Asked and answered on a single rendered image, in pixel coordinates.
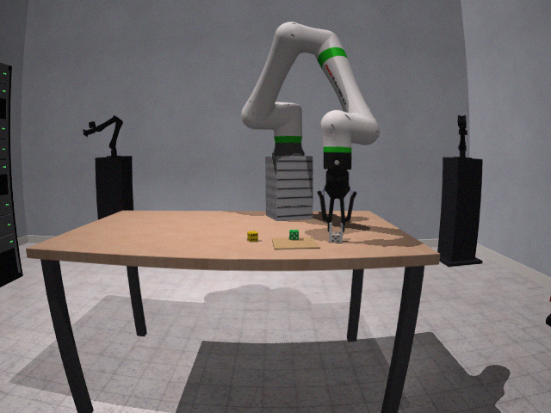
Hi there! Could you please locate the tan flat mat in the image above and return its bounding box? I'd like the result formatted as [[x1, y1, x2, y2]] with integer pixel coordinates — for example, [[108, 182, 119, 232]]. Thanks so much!
[[272, 237, 320, 250]]

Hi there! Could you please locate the yellow die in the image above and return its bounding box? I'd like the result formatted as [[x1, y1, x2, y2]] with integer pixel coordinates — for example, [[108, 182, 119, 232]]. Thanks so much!
[[247, 231, 258, 242]]

